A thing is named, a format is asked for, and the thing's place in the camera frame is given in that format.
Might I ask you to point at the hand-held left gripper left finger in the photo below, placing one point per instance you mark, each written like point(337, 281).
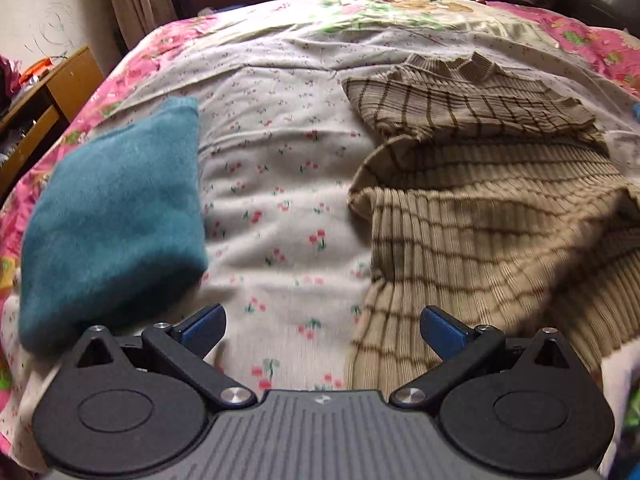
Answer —
point(202, 330)

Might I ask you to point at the beige striped ribbed sweater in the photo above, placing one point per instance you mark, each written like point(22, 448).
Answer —
point(490, 220)

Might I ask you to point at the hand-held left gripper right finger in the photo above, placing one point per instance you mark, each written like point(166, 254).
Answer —
point(440, 332)

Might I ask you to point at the cherry print bed sheet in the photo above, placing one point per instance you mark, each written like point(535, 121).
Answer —
point(280, 185)

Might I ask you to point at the beige curtain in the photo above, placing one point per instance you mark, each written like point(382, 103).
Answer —
point(137, 0)

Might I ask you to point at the wooden nightstand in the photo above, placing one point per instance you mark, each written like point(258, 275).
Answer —
point(45, 110)

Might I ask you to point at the orange toy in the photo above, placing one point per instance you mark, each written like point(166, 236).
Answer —
point(37, 71)

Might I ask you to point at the teal folded cloth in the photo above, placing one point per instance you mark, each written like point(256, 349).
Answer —
point(115, 210)

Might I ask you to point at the pink floral quilt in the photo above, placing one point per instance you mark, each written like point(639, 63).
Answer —
point(145, 60)

